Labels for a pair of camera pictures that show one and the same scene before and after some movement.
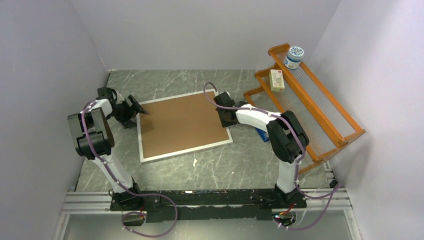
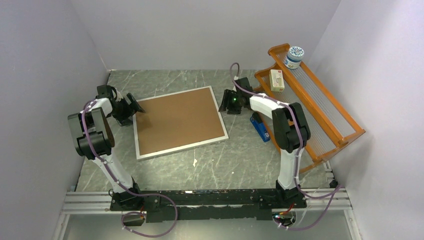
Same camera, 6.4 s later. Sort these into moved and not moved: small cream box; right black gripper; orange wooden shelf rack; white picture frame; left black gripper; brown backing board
Moved: right black gripper; white picture frame
Not moved: left black gripper; small cream box; brown backing board; orange wooden shelf rack
